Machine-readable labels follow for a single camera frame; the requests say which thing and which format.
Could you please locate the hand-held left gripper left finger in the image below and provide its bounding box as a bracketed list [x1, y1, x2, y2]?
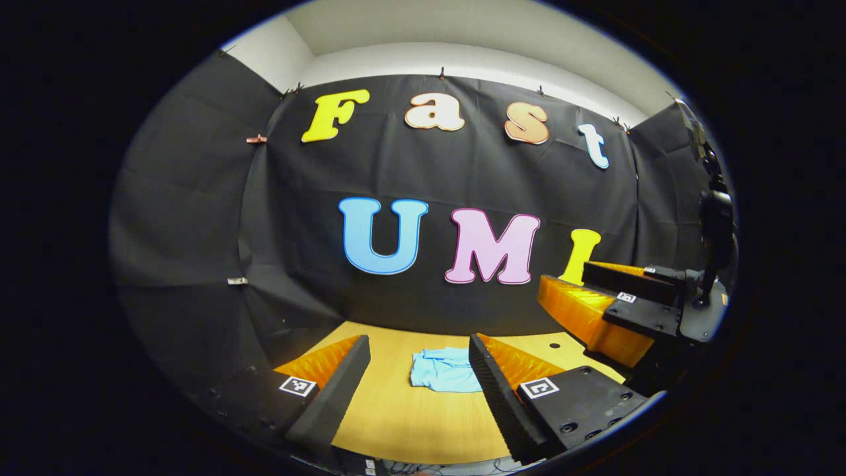
[198, 334, 372, 463]

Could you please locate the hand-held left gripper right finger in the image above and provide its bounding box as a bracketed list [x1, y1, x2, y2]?
[468, 333, 652, 467]

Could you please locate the black backdrop cloth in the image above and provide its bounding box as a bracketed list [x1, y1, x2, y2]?
[109, 50, 728, 397]

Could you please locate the light blue T-shirt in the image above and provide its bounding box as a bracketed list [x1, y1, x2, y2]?
[410, 347, 483, 394]

